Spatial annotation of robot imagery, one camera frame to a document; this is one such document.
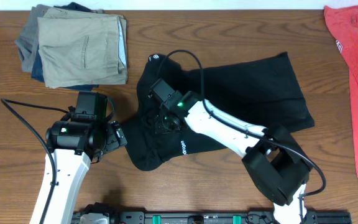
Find black t-shirt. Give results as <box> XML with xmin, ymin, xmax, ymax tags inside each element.
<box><xmin>122</xmin><ymin>53</ymin><xmax>314</xmax><ymax>171</ymax></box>

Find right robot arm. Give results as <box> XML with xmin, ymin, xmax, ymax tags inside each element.
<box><xmin>151</xmin><ymin>91</ymin><xmax>313</xmax><ymax>223</ymax></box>

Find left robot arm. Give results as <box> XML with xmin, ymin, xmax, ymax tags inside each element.
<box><xmin>30</xmin><ymin>121</ymin><xmax>127</xmax><ymax>223</ymax></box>

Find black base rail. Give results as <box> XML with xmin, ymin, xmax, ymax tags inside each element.
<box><xmin>71</xmin><ymin>202</ymin><xmax>352</xmax><ymax>224</ymax></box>

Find folded khaki pants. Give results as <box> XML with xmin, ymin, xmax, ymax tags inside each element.
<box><xmin>37</xmin><ymin>7</ymin><xmax>127</xmax><ymax>88</ymax></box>

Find folded grey garment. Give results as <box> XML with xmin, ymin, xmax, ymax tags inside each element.
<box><xmin>15</xmin><ymin>4</ymin><xmax>50</xmax><ymax>72</ymax></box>

